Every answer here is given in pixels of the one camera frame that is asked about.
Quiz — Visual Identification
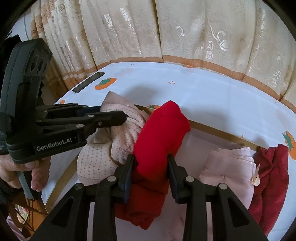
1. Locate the beige dotted underwear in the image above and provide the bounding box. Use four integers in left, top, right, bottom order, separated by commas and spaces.
76, 91, 149, 186

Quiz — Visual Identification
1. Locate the light pink underwear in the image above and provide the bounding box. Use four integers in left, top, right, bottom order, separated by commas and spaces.
167, 148, 260, 240

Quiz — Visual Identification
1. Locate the bright red underwear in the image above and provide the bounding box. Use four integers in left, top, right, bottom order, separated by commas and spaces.
115, 100, 191, 230

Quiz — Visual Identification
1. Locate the dark red underwear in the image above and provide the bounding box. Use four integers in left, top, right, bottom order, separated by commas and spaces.
248, 144, 289, 235

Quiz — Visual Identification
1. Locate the person's left hand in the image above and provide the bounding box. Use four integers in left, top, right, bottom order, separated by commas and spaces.
1, 155, 51, 192

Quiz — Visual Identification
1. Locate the black smartphone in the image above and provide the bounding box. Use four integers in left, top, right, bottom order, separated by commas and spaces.
72, 72, 105, 93

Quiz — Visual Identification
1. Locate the shallow cardboard tray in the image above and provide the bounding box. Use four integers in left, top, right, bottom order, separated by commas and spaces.
45, 104, 265, 241

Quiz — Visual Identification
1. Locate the white persimmon print tablecloth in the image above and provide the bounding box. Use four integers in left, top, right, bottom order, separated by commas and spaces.
42, 62, 295, 240

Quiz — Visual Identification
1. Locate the beige floral curtain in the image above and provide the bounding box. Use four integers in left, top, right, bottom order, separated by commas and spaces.
31, 0, 295, 110

